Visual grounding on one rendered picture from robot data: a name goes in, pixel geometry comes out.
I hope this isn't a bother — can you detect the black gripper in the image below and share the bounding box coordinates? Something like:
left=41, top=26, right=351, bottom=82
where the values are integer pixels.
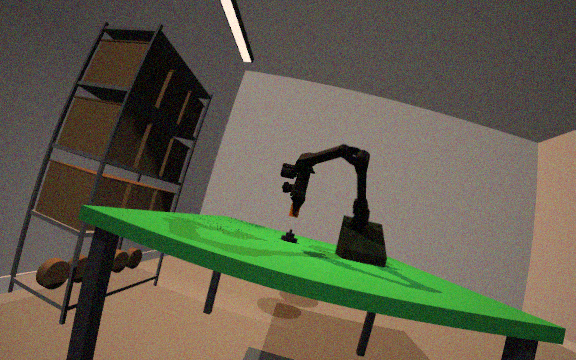
left=290, top=179, right=308, bottom=215

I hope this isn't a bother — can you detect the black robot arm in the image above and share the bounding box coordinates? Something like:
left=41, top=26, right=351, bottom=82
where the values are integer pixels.
left=281, top=144, right=370, bottom=233

